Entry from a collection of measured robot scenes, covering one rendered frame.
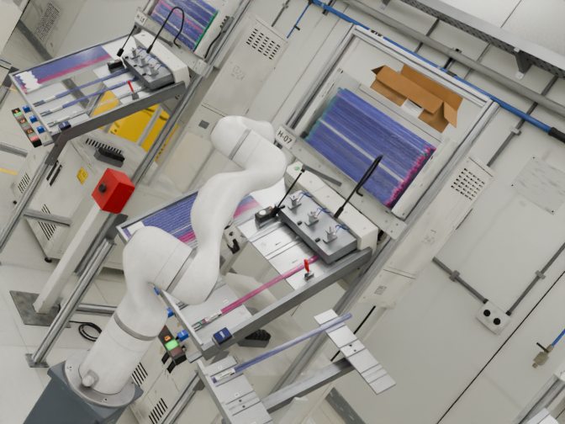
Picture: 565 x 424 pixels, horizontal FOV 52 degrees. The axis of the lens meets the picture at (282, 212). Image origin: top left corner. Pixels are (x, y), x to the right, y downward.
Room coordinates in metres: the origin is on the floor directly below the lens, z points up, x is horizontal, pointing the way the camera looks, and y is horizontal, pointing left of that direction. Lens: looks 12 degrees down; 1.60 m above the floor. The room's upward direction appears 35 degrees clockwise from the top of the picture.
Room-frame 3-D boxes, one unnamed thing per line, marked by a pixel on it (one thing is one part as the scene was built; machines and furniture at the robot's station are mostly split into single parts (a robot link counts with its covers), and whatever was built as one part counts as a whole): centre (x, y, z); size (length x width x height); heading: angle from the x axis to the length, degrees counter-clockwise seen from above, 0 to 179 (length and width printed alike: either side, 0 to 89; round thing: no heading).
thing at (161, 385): (2.43, -0.17, 0.31); 0.70 x 0.65 x 0.62; 52
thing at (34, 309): (2.51, 0.69, 0.39); 0.24 x 0.24 x 0.78; 52
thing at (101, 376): (1.31, 0.14, 0.79); 0.19 x 0.19 x 0.18
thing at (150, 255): (1.31, 0.17, 1.00); 0.19 x 0.12 x 0.24; 96
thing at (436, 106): (2.60, -0.24, 1.82); 0.68 x 0.30 x 0.20; 52
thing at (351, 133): (2.30, -0.14, 1.52); 0.51 x 0.13 x 0.27; 52
